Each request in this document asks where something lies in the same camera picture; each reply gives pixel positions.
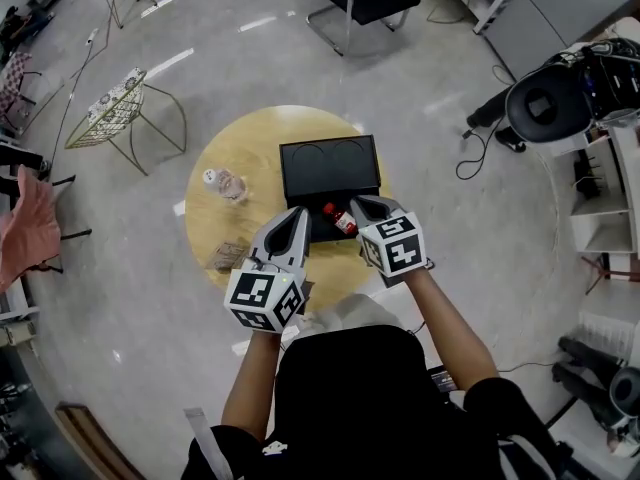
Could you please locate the person's black shirt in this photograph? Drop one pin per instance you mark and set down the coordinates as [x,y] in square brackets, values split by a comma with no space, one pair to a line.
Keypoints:
[360,398]

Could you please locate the white cabinet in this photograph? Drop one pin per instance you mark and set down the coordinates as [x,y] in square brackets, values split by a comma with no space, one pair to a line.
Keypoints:
[600,228]

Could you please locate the white metal rack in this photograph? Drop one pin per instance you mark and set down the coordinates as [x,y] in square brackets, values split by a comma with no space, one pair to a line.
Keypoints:
[15,298]

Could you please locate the checkered cloth table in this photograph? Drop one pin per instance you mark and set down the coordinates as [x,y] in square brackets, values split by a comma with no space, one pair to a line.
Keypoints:
[17,83]

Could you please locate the grey refrigerator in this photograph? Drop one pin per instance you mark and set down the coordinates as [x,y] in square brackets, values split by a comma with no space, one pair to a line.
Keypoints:
[550,13]

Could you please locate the black waist device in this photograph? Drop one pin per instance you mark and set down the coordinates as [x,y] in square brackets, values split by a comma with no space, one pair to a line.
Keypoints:
[442,379]

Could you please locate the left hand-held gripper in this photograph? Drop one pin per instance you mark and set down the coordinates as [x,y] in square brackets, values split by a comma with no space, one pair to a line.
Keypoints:
[260,298]

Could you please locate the wooden bench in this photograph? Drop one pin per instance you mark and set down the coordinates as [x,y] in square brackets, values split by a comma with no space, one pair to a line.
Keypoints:
[90,433]

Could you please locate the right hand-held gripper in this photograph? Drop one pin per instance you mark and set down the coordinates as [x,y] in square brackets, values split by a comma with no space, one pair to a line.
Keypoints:
[395,248]

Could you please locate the white shelf unit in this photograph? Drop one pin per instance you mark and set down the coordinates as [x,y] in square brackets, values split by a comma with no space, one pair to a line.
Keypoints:
[500,3]

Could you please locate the clear plastic water bottle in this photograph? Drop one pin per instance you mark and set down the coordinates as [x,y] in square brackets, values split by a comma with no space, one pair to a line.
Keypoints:
[225,184]

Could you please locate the small red bottle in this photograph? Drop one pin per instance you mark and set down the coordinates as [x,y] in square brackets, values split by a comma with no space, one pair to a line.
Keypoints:
[342,220]

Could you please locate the small printed packet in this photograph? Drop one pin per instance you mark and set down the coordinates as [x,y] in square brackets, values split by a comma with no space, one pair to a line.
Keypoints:
[227,255]

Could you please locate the pink cloth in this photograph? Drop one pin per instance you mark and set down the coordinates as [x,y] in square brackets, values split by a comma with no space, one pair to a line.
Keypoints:
[25,228]

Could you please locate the black box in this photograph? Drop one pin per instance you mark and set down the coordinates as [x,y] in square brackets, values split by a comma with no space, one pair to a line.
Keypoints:
[330,168]

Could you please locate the person's left forearm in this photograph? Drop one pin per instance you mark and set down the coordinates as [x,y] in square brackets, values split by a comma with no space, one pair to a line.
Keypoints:
[252,383]

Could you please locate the person's right forearm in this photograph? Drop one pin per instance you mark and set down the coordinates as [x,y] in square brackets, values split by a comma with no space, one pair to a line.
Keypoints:
[445,328]

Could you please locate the round wooden table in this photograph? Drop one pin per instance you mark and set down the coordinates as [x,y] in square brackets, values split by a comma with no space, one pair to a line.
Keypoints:
[235,138]

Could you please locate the white power strip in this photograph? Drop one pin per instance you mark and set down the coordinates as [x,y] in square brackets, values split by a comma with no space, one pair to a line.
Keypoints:
[92,36]

